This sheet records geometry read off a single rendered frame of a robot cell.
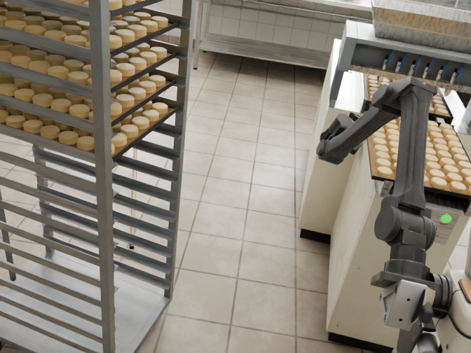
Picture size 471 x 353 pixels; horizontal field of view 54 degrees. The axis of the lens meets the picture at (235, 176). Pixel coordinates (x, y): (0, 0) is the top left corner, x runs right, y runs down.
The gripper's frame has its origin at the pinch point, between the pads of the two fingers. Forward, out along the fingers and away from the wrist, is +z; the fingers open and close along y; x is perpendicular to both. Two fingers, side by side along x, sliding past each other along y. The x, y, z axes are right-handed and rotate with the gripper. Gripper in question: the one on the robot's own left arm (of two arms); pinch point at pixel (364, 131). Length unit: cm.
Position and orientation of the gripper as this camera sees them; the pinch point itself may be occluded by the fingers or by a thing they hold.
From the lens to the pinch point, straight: 175.4
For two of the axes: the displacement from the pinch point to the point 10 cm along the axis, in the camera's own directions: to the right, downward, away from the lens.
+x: 5.6, 4.9, -6.7
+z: 8.2, -2.1, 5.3
